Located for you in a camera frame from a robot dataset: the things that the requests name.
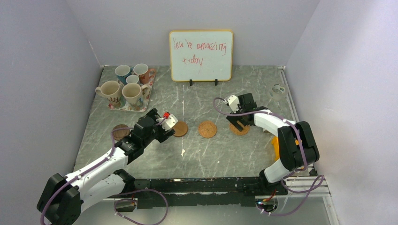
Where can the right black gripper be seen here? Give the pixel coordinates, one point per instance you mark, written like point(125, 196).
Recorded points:
point(233, 119)

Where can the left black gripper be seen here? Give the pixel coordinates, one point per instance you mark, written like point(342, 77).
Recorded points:
point(163, 133)

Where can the dark walnut wooden coaster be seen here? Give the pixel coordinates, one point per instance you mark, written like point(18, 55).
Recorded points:
point(120, 131)

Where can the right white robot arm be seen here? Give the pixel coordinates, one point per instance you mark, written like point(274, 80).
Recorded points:
point(281, 127)

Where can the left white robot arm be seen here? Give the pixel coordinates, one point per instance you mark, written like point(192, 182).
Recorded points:
point(64, 198)

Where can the floral serving tray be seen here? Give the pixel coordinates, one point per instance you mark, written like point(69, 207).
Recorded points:
point(125, 106)

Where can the clear tape roll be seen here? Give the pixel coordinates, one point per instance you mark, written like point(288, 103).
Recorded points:
point(278, 91)

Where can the cream seahorse mug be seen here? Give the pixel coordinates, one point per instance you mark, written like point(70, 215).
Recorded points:
point(136, 96)

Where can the yellow orange object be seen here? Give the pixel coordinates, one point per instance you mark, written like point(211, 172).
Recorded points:
point(276, 147)

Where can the cream coral pattern mug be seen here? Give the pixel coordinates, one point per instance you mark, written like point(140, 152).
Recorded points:
point(112, 91)

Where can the small light blue mug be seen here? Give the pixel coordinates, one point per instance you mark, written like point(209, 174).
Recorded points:
point(132, 79)

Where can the orange floral mug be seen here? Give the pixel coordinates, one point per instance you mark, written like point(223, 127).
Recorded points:
point(144, 72)

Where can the black whiteboard stand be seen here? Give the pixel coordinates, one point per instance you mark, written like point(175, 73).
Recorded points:
point(192, 82)

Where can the teal blue mug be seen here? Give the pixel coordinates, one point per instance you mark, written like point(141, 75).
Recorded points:
point(122, 72)

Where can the yellow framed whiteboard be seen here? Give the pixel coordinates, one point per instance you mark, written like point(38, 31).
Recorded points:
point(201, 55)

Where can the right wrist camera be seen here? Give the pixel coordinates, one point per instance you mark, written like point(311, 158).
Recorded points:
point(233, 103)

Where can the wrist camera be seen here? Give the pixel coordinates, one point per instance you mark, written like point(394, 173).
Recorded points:
point(233, 103)
point(167, 121)

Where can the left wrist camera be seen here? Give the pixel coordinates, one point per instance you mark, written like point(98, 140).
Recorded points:
point(167, 121)

